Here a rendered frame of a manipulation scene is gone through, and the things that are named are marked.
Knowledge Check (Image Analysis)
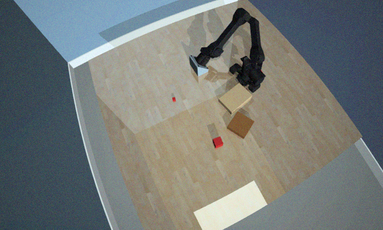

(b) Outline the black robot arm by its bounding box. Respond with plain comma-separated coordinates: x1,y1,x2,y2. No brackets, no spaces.
194,8,265,85

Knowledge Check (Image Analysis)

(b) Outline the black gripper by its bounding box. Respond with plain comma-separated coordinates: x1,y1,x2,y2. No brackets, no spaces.
229,63,260,93

